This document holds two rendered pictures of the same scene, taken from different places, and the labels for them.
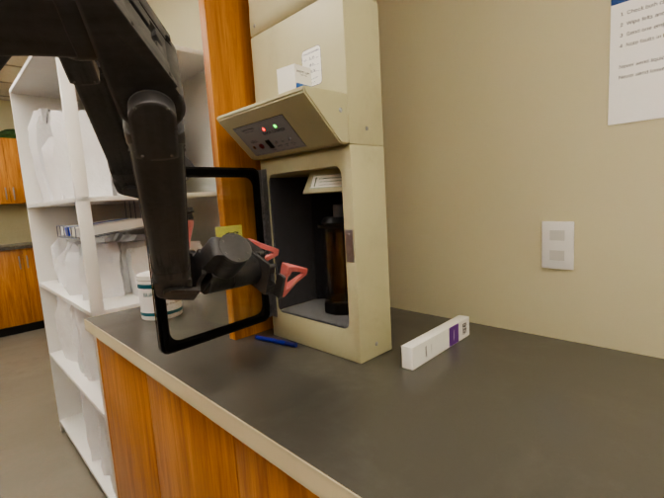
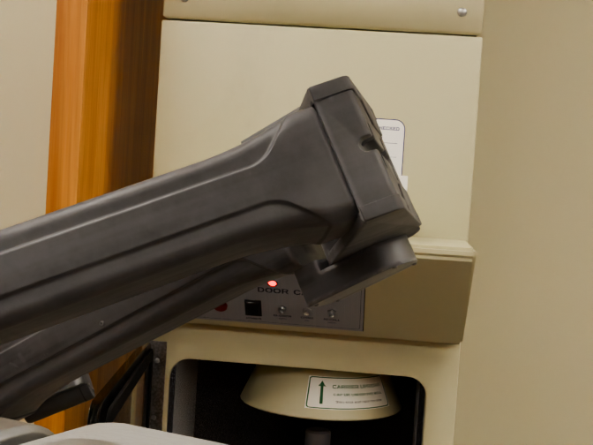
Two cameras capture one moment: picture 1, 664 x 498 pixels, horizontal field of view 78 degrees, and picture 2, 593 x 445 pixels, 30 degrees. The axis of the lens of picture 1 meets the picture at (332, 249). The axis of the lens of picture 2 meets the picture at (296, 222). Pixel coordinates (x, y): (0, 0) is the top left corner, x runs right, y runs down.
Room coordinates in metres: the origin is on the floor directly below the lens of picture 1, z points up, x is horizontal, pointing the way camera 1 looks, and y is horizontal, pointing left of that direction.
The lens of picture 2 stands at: (0.14, 0.80, 1.57)
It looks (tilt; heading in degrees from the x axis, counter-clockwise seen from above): 3 degrees down; 319
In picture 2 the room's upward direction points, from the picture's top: 4 degrees clockwise
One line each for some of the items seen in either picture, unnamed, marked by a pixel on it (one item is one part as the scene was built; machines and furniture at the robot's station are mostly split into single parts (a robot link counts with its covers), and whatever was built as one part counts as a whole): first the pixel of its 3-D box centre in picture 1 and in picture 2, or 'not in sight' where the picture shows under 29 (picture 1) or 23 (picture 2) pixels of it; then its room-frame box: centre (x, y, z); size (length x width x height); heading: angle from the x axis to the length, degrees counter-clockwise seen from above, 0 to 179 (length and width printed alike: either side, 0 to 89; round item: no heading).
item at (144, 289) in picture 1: (159, 293); not in sight; (1.35, 0.59, 1.02); 0.13 x 0.13 x 0.15
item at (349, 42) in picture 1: (339, 189); (304, 388); (1.05, -0.03, 1.33); 0.32 x 0.25 x 0.77; 44
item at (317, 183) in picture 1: (337, 181); (322, 377); (1.02, -0.02, 1.34); 0.18 x 0.18 x 0.05
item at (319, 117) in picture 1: (278, 128); (298, 284); (0.93, 0.10, 1.46); 0.32 x 0.12 x 0.10; 44
